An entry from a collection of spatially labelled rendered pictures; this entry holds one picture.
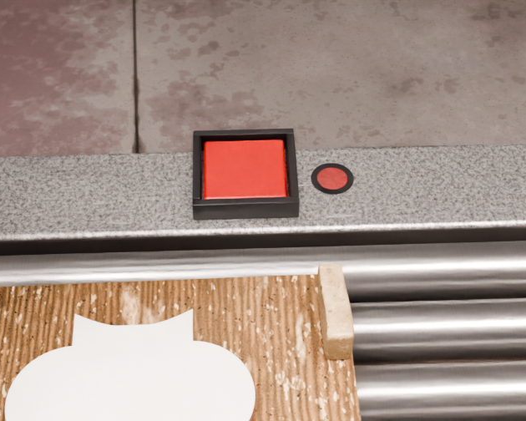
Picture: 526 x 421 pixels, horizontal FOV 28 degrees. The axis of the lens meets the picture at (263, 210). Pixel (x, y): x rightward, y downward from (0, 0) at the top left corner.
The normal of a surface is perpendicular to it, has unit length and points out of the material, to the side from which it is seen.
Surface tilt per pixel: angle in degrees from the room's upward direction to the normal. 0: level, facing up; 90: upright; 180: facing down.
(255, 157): 0
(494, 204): 0
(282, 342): 0
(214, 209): 90
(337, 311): 11
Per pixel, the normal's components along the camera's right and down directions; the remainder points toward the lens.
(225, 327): 0.00, -0.66
